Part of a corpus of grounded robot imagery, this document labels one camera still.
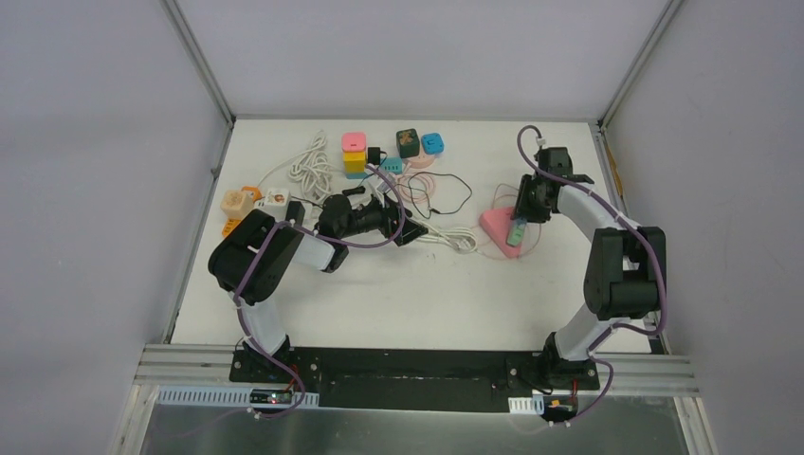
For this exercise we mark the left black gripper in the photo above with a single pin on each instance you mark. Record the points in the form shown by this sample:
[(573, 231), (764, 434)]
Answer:
[(390, 222)]

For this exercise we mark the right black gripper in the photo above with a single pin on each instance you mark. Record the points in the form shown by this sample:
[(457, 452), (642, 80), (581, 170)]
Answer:
[(522, 209)]

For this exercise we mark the green charger plug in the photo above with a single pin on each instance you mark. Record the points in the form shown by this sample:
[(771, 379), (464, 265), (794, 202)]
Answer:
[(515, 235)]

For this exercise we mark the pink triangular power strip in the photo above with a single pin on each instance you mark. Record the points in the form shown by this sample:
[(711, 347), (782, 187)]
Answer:
[(496, 223)]

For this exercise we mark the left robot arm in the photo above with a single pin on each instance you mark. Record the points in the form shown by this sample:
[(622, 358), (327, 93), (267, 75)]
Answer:
[(250, 263)]

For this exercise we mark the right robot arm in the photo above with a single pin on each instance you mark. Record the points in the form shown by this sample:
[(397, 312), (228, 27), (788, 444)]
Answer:
[(623, 273)]

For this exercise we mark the pink round socket base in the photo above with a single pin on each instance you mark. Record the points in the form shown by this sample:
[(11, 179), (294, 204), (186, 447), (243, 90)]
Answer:
[(420, 162)]

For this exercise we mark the small black plug adapter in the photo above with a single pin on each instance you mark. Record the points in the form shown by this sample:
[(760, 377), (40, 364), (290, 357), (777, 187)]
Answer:
[(375, 156)]

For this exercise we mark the teal power strip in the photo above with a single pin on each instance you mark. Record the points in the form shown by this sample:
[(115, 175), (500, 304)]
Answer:
[(392, 164)]

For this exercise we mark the dark green cube adapter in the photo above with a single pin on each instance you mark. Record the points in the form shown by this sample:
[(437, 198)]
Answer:
[(407, 143)]

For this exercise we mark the yellow cube adapter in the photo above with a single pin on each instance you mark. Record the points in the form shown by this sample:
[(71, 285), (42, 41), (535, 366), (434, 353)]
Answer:
[(354, 162)]

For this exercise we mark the blue cube adapter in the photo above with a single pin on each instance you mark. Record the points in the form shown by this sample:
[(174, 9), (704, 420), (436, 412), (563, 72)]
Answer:
[(432, 144)]

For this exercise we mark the pink cube adapter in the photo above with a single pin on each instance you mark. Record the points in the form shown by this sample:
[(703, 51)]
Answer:
[(353, 142)]

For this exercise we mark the black power adapter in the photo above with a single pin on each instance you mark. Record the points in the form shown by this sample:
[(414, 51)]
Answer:
[(295, 213)]

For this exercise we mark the white cube adapter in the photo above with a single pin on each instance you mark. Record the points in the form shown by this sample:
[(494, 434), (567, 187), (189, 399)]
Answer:
[(274, 202)]

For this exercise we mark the beige cube adapter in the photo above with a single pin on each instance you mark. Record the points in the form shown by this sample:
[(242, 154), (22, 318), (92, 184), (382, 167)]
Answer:
[(236, 205)]

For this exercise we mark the orange power strip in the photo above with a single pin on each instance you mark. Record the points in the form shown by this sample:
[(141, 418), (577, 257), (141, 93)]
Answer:
[(230, 225)]

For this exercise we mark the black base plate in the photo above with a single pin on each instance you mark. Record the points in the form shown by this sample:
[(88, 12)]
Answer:
[(430, 380)]

